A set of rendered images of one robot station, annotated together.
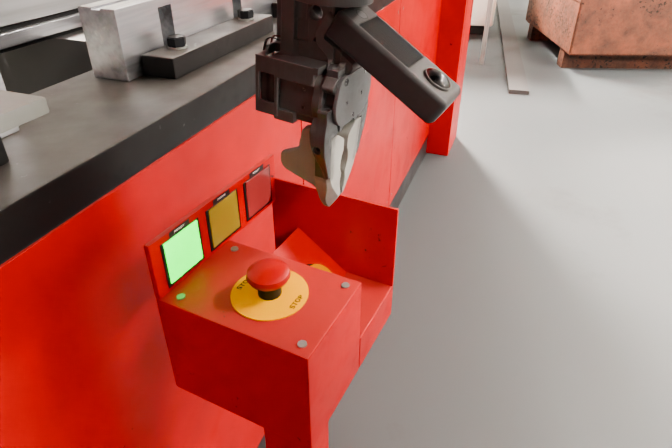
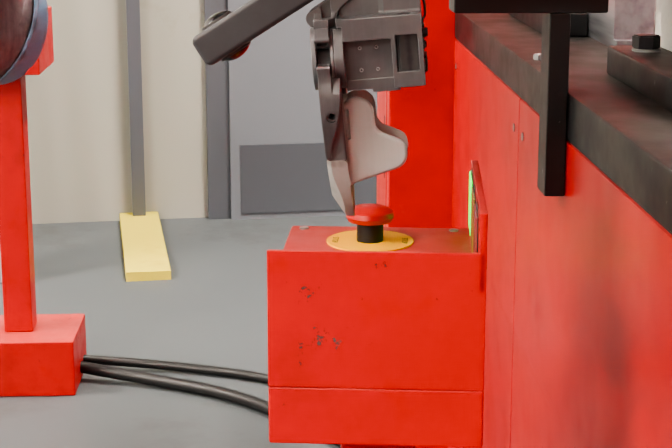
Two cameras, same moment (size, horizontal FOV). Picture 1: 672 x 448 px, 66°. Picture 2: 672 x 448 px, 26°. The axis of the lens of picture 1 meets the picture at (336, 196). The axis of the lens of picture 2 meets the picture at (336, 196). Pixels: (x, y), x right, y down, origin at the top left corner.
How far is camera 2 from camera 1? 1.49 m
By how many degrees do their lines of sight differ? 131
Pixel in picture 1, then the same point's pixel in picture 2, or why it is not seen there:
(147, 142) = (643, 174)
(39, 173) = (632, 122)
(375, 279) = (296, 382)
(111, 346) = (597, 372)
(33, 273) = (590, 193)
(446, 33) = not seen: outside the picture
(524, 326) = not seen: outside the picture
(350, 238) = (341, 320)
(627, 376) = not seen: outside the picture
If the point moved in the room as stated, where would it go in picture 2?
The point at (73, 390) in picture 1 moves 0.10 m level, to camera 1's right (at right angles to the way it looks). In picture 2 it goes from (582, 357) to (485, 371)
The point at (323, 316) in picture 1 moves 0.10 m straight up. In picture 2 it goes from (300, 239) to (299, 120)
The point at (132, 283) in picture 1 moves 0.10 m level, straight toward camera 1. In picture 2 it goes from (613, 334) to (511, 311)
